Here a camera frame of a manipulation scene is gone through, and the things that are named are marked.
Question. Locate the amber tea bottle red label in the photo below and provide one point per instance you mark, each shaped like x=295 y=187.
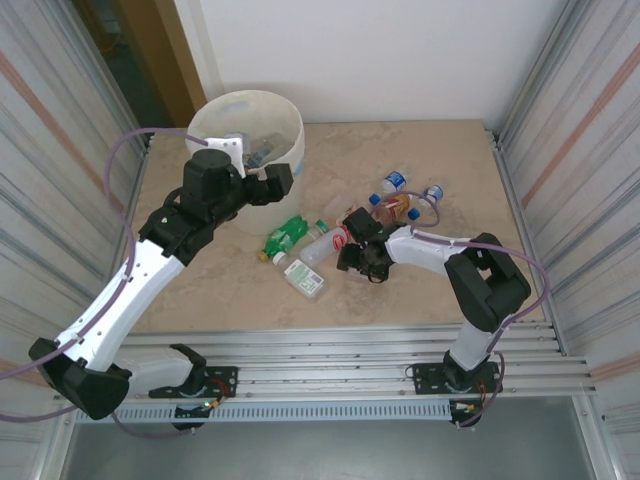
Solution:
x=395 y=206

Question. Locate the clear bottle red cap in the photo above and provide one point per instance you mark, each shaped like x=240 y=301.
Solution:
x=320 y=250

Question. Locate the small clear bottle blue label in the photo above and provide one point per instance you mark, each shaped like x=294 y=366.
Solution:
x=396 y=180
x=433 y=192

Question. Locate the green bottle yellow cap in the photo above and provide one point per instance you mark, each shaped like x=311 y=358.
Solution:
x=289 y=232

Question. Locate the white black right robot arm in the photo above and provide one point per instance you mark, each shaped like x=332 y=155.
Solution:
x=420 y=247

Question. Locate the cream round plastic bin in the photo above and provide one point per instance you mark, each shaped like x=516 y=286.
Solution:
x=272 y=215

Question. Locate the white bin liner blue trim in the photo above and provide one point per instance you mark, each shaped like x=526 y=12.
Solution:
x=260 y=112

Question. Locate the crushed clear plastic bottle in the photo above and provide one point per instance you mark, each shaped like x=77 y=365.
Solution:
x=339 y=204

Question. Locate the clear bottle green cap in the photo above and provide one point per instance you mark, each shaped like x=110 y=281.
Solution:
x=320 y=228

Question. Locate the square bottle green white label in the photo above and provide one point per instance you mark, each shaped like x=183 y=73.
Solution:
x=302 y=277

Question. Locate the dark glass door pane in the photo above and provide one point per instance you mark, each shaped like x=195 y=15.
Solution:
x=122 y=60

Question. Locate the brown wooden door frame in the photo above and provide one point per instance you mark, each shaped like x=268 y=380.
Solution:
x=167 y=60

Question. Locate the aluminium rail frame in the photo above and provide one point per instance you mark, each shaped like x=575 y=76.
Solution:
x=325 y=350

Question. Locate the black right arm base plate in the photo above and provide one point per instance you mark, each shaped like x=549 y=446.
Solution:
x=425 y=375

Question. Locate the ribbed metal enclosure panel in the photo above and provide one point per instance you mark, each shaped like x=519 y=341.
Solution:
x=50 y=125
x=600 y=100

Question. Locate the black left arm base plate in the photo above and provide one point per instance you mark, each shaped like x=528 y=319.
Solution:
x=225 y=375

